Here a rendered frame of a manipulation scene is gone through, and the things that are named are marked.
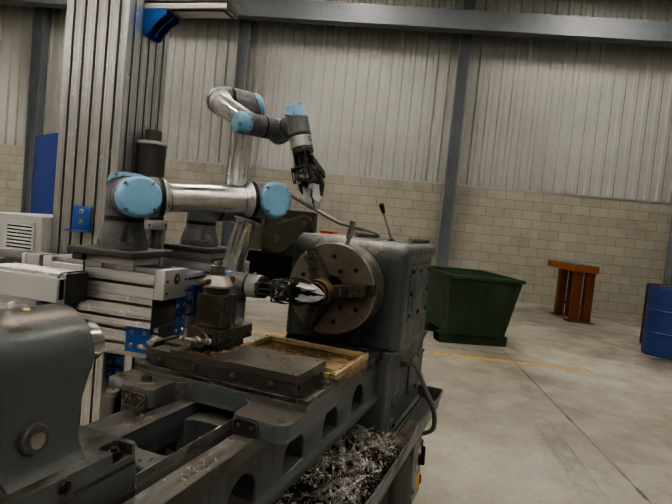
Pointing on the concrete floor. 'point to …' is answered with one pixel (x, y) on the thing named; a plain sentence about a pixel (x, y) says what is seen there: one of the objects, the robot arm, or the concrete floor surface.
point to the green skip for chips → (470, 305)
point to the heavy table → (574, 290)
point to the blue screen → (43, 173)
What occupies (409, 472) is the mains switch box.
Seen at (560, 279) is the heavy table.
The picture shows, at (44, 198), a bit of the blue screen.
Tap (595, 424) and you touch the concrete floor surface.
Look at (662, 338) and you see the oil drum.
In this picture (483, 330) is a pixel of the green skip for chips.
